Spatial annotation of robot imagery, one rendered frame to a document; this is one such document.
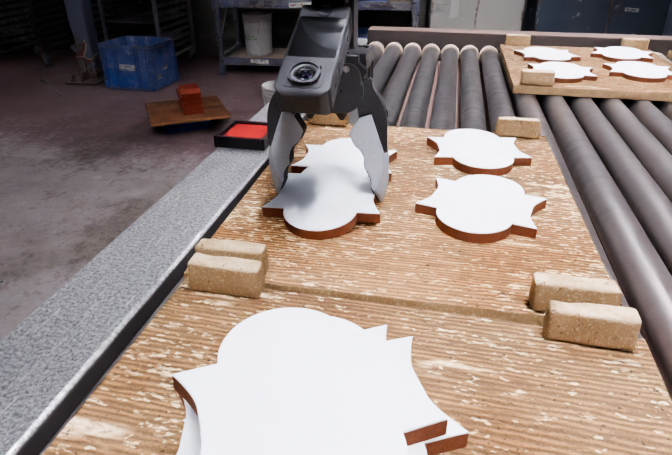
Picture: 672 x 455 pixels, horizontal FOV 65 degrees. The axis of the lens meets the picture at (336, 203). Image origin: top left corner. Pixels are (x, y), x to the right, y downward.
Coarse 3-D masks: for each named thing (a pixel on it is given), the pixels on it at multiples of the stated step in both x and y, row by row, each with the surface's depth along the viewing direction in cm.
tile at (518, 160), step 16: (432, 144) 70; (448, 144) 68; (464, 144) 68; (480, 144) 68; (496, 144) 68; (512, 144) 68; (448, 160) 65; (464, 160) 63; (480, 160) 63; (496, 160) 63; (512, 160) 63; (528, 160) 64
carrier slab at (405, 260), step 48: (528, 144) 71; (432, 192) 58; (528, 192) 58; (240, 240) 49; (288, 240) 49; (336, 240) 49; (384, 240) 49; (432, 240) 49; (528, 240) 49; (576, 240) 49; (288, 288) 43; (336, 288) 42; (384, 288) 42; (432, 288) 42; (480, 288) 42; (528, 288) 42
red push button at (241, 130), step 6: (234, 126) 80; (240, 126) 80; (246, 126) 80; (252, 126) 80; (258, 126) 80; (264, 126) 80; (228, 132) 77; (234, 132) 77; (240, 132) 77; (246, 132) 77; (252, 132) 77; (258, 132) 77; (264, 132) 77
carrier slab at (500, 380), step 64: (192, 320) 39; (384, 320) 39; (448, 320) 39; (128, 384) 33; (448, 384) 33; (512, 384) 33; (576, 384) 33; (640, 384) 33; (64, 448) 29; (128, 448) 29; (512, 448) 29; (576, 448) 29; (640, 448) 29
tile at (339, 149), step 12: (324, 144) 68; (336, 144) 68; (348, 144) 68; (312, 156) 64; (324, 156) 64; (336, 156) 64; (348, 156) 64; (360, 156) 64; (396, 156) 66; (300, 168) 62
